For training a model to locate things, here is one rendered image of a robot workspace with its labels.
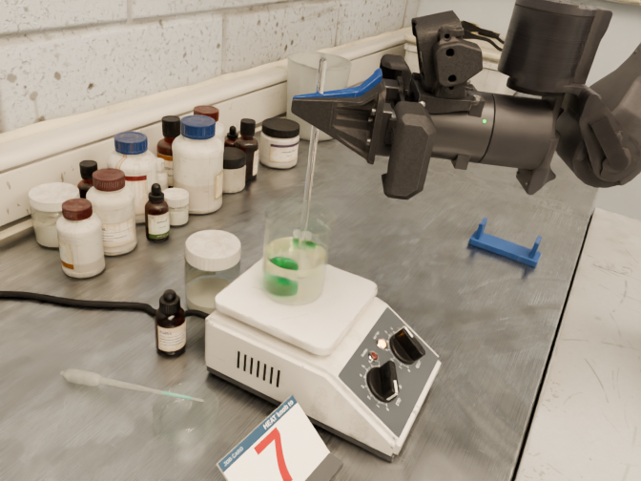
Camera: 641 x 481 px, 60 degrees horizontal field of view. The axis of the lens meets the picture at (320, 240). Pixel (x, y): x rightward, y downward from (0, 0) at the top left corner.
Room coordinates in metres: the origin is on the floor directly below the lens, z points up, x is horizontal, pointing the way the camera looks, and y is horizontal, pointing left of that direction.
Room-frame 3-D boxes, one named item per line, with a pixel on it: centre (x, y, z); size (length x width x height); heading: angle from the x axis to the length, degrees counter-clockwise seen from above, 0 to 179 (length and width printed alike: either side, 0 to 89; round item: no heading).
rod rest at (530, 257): (0.72, -0.27, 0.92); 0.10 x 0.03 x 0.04; 64
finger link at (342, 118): (0.42, 0.00, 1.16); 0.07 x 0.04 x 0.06; 92
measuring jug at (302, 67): (1.13, 0.05, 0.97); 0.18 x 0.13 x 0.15; 1
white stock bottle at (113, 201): (0.59, 0.26, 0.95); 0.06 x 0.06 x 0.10
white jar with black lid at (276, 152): (0.93, 0.10, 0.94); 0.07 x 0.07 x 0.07
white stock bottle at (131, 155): (0.68, 0.26, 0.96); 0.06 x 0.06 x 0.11
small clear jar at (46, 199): (0.59, 0.33, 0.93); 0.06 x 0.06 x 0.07
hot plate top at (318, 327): (0.43, 0.01, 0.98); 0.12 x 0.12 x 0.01; 67
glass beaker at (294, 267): (0.43, 0.02, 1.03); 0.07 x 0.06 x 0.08; 36
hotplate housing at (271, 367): (0.42, -0.01, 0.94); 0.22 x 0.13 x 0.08; 67
